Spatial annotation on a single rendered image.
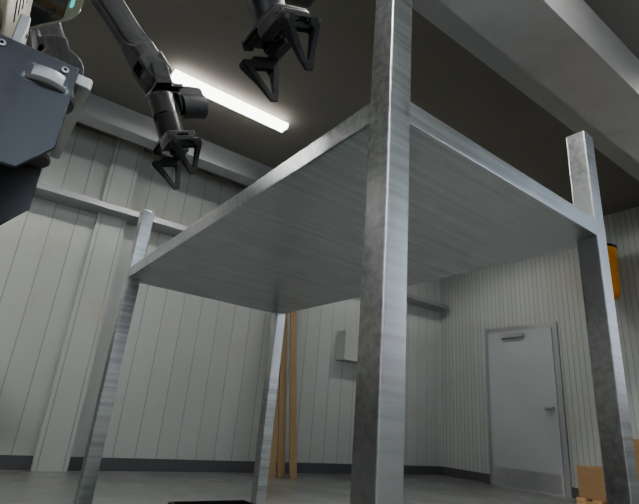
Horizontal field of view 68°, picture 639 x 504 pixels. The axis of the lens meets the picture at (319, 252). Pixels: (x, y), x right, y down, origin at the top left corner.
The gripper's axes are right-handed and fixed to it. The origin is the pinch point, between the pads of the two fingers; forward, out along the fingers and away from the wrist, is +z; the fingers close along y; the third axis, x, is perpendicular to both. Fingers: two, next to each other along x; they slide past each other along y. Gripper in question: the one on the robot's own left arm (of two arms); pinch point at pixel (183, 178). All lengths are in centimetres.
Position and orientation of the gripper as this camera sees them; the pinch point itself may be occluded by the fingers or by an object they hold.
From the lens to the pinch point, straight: 110.3
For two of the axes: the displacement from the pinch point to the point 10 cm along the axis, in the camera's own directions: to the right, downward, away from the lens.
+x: -7.5, 1.8, -6.4
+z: 2.9, 9.6, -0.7
